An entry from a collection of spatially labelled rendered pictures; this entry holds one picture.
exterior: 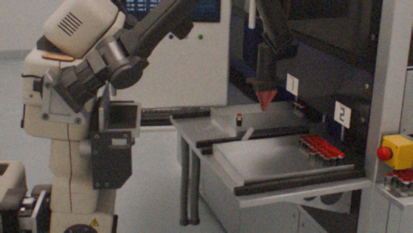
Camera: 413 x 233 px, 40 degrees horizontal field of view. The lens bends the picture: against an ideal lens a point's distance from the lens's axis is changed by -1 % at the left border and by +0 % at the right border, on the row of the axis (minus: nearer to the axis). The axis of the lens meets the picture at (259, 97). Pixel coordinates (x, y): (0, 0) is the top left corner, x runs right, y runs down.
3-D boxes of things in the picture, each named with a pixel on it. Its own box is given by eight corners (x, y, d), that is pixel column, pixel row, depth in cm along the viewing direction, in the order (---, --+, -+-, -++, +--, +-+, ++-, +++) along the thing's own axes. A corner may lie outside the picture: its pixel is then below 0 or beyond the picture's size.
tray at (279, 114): (293, 108, 218) (293, 100, 217) (327, 131, 196) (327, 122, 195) (210, 116, 205) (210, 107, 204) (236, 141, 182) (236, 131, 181)
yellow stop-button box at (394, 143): (400, 157, 156) (404, 133, 154) (417, 167, 150) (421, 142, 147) (378, 160, 153) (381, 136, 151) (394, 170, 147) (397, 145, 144)
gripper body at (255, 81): (285, 86, 167) (287, 63, 165) (255, 89, 162) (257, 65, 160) (274, 80, 173) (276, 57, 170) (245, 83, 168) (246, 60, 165)
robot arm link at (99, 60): (80, 60, 125) (88, 78, 123) (116, 34, 125) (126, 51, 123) (100, 74, 134) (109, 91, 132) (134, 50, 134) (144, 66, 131)
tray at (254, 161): (310, 143, 184) (311, 133, 183) (352, 175, 161) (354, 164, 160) (212, 154, 171) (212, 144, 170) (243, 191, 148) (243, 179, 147)
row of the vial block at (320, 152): (303, 148, 179) (304, 135, 177) (331, 171, 163) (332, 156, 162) (296, 149, 178) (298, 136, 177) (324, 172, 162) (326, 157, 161)
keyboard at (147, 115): (214, 112, 233) (214, 107, 232) (220, 124, 220) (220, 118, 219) (115, 115, 223) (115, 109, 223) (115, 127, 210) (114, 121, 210)
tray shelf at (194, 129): (287, 109, 223) (287, 105, 223) (393, 183, 162) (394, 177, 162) (169, 120, 204) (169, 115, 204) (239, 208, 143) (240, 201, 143)
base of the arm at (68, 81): (59, 71, 131) (50, 85, 120) (86, 51, 131) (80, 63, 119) (82, 98, 134) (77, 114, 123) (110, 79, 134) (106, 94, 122)
